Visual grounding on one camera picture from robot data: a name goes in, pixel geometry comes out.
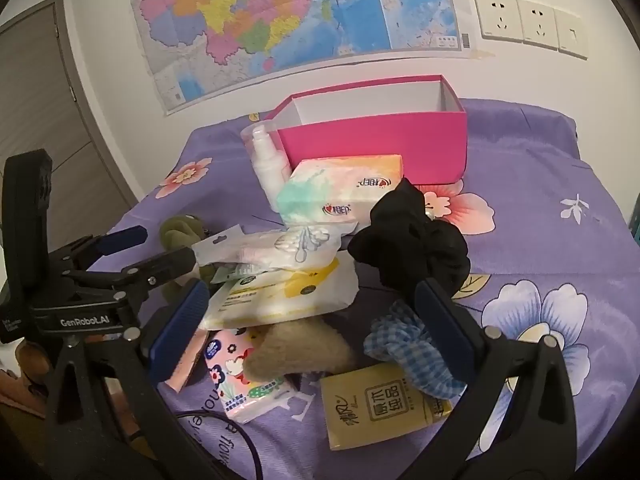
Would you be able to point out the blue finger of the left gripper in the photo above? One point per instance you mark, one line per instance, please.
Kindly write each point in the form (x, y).
(115, 242)

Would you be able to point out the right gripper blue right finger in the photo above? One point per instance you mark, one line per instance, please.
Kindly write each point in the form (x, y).
(455, 334)

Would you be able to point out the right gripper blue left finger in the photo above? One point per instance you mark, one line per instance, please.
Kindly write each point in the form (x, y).
(171, 329)

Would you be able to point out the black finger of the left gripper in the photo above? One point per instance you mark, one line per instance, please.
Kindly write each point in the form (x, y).
(160, 269)

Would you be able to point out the green plush toy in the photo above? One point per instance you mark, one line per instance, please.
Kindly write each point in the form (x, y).
(184, 231)

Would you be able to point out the blue gingham scrunchie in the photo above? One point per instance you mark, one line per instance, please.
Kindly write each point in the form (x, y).
(400, 337)

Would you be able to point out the pink floral tissue pack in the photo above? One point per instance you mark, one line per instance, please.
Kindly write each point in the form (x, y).
(242, 399)

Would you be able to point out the black scrunchie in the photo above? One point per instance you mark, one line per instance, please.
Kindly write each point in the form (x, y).
(407, 247)

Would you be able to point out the yellow tissue pack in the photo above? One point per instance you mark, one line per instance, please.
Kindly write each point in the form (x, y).
(376, 404)

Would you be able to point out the cotton swab packet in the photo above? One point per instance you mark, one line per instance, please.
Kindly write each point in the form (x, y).
(297, 248)

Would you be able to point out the purple floral bedsheet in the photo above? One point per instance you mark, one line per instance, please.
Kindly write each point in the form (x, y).
(558, 258)

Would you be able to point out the beige plush toy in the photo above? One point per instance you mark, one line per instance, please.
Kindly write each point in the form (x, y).
(308, 345)

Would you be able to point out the grey wardrobe door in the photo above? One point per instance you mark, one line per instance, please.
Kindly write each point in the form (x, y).
(44, 105)

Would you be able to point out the white spray bottle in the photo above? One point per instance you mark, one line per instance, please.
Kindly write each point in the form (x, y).
(267, 155)

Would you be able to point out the pastel tissue box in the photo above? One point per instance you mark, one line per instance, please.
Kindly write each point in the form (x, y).
(338, 189)

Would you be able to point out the pink cardboard box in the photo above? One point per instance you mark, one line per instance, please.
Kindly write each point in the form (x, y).
(419, 118)

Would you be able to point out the colourful wall map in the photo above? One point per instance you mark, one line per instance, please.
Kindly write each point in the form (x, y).
(201, 48)

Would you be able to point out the white wall socket panel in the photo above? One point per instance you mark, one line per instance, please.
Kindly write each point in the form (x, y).
(533, 23)

